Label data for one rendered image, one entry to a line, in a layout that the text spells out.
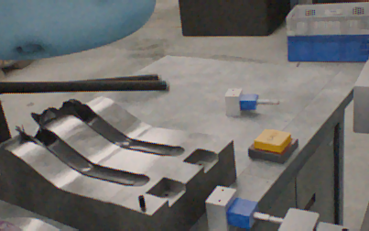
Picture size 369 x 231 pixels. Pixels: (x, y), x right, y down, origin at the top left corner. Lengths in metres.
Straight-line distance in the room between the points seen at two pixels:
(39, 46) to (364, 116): 0.77
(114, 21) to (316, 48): 3.77
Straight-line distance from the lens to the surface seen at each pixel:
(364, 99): 0.88
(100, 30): 0.15
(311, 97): 1.31
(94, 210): 0.84
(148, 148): 0.95
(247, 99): 1.21
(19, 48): 0.16
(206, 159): 0.91
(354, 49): 3.88
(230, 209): 0.82
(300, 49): 3.94
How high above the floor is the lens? 1.32
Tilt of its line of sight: 24 degrees down
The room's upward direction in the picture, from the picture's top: 8 degrees counter-clockwise
